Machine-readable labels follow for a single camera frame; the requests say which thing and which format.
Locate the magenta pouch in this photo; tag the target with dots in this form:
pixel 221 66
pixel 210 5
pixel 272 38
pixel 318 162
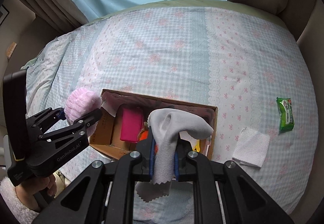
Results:
pixel 130 125

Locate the person's left hand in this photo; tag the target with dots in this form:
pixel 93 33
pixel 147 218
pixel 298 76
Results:
pixel 38 188

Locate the white paper napkin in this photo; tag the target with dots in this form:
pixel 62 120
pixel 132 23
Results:
pixel 251 146

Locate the green wet wipes packet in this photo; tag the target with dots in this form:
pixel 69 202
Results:
pixel 286 115

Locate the small orange card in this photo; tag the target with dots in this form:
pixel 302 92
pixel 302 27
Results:
pixel 11 49

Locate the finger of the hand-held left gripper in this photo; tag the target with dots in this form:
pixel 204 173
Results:
pixel 83 122
pixel 48 115

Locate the pink fluffy puff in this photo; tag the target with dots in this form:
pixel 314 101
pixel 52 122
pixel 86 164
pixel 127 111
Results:
pixel 81 102

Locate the grey cloth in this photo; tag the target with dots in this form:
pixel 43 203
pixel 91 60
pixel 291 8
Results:
pixel 164 143

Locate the person's left forearm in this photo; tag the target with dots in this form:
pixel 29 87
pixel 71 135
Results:
pixel 12 203

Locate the wall poster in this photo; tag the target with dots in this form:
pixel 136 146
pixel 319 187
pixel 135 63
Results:
pixel 3 15

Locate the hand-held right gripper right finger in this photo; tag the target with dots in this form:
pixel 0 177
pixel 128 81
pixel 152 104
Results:
pixel 176 167

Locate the yellow green soft toy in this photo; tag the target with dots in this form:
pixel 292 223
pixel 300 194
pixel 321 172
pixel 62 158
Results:
pixel 197 146

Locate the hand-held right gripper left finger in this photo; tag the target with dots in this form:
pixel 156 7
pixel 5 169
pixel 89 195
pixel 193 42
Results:
pixel 151 160

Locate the cardboard box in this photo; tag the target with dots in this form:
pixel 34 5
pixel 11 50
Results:
pixel 106 127

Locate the orange plush fruit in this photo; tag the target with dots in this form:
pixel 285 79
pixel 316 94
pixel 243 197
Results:
pixel 144 136

